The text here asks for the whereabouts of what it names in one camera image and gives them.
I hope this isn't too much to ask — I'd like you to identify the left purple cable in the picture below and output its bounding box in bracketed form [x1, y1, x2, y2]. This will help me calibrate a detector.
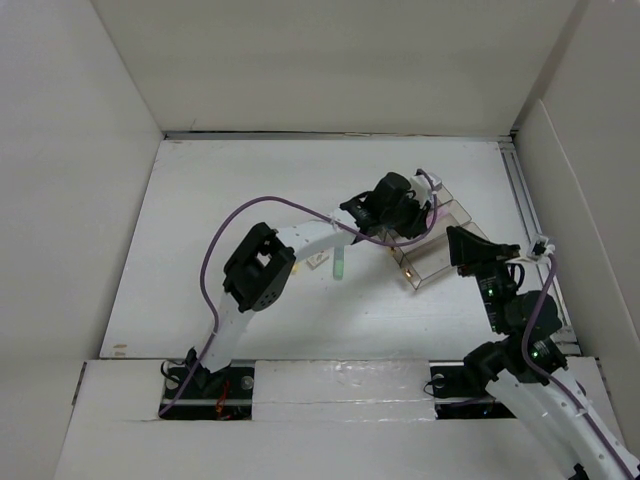
[158, 169, 441, 419]

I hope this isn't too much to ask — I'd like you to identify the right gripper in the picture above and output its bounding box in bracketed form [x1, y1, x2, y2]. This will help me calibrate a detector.
[445, 223, 519, 331]

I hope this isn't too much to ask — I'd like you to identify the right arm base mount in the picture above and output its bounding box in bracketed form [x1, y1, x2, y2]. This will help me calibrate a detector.
[423, 361, 514, 421]

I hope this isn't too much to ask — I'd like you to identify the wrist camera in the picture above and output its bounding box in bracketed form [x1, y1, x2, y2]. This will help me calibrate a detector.
[409, 169, 442, 204]
[514, 234, 555, 264]

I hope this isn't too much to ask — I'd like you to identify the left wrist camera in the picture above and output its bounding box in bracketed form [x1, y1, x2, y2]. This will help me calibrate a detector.
[409, 169, 442, 204]

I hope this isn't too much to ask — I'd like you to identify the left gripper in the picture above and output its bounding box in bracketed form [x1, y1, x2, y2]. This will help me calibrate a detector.
[380, 190, 429, 240]

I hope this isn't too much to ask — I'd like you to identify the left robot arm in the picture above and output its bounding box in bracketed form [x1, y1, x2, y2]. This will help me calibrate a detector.
[185, 169, 442, 397]

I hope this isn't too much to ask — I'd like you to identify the clear three-drawer organizer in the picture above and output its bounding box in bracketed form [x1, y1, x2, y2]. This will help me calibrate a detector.
[390, 186, 487, 290]

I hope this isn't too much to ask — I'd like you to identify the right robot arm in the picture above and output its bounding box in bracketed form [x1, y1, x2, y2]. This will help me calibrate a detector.
[446, 226, 639, 479]

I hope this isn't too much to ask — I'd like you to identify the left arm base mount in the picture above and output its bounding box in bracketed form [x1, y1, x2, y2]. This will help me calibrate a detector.
[158, 349, 255, 421]

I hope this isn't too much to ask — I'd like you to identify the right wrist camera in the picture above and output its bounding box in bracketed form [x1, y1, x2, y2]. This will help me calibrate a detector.
[514, 234, 555, 264]

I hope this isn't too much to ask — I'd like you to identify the white staples box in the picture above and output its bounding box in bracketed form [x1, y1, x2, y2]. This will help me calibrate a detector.
[306, 251, 331, 270]

